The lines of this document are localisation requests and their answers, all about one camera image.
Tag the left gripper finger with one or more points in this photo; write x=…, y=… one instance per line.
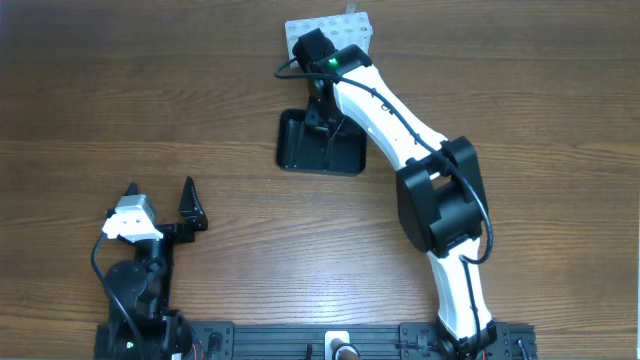
x=192, y=210
x=131, y=191

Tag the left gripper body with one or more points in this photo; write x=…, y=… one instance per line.
x=177, y=234

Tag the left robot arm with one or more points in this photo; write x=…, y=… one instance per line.
x=127, y=285

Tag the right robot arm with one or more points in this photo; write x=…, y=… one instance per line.
x=380, y=115

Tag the black tray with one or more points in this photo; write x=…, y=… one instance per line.
x=300, y=155

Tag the white test tube rack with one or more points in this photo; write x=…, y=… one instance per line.
x=345, y=30

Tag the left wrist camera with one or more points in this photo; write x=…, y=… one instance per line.
x=132, y=220

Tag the mounting rail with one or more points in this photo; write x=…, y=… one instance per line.
x=280, y=342

